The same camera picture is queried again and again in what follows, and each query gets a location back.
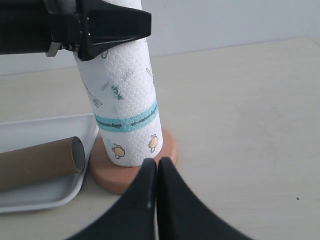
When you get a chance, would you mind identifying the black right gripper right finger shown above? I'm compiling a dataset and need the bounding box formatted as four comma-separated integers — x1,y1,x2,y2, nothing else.
157,157,250,240

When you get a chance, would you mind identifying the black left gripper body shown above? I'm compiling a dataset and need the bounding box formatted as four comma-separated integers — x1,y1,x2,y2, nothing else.
43,0,88,57

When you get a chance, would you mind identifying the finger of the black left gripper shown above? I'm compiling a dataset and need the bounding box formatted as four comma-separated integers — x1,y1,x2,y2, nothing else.
76,0,152,62

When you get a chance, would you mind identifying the brown cardboard tube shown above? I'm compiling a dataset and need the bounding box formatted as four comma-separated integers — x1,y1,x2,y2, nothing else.
0,136,86,191

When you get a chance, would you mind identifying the white rectangular plastic tray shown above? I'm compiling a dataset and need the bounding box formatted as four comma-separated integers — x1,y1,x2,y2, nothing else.
0,113,99,214

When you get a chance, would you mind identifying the printed white paper towel roll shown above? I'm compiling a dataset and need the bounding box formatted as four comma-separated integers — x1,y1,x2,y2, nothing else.
74,0,163,167

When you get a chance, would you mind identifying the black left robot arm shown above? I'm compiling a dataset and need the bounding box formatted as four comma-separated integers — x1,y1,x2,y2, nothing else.
0,0,152,61

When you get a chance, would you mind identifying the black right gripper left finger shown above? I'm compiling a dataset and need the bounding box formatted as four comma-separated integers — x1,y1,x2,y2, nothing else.
69,158,157,240

